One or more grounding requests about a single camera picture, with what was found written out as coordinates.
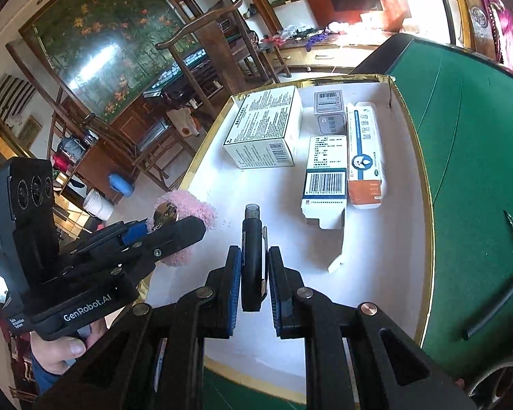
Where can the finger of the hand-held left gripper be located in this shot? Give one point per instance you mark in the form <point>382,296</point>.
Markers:
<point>134,229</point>
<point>179,235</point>

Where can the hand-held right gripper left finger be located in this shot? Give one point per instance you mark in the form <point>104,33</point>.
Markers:
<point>233,294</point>

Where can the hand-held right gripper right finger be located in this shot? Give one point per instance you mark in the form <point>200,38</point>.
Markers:
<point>278,294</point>

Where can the black cylinder threaded metal tip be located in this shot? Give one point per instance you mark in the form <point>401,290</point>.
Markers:
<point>253,264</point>

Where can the white cardboard tray gold rim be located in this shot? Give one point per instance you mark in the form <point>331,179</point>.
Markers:
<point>248,179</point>

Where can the large white green medicine box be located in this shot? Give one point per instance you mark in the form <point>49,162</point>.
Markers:
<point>260,119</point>

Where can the white blue barcode medicine box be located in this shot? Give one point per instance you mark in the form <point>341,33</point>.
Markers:
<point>325,158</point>

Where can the white blue orange ointment box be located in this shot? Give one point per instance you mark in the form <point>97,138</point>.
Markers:
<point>365,158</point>

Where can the plain black tube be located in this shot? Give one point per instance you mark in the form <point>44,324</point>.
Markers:
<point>491,307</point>

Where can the person's left hand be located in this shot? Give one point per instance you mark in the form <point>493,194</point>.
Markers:
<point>55,354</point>

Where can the white bucket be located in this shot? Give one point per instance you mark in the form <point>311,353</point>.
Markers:
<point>98,205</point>

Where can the blue plastic object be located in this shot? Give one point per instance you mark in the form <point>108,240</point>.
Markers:
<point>122,184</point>

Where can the dark wooden armchair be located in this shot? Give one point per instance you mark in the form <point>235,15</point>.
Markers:
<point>222,51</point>
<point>154,145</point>

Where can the white orange figurine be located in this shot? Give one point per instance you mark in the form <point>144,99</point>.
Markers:
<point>184,121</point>

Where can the small grey box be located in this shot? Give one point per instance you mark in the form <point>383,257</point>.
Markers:
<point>330,111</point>

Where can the large floral painting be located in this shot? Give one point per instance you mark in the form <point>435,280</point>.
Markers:
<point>102,30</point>

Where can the round black grey turntable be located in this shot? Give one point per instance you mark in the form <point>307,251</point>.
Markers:
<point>496,376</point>

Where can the magenta cloth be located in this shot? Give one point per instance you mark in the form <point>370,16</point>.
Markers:
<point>502,21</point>

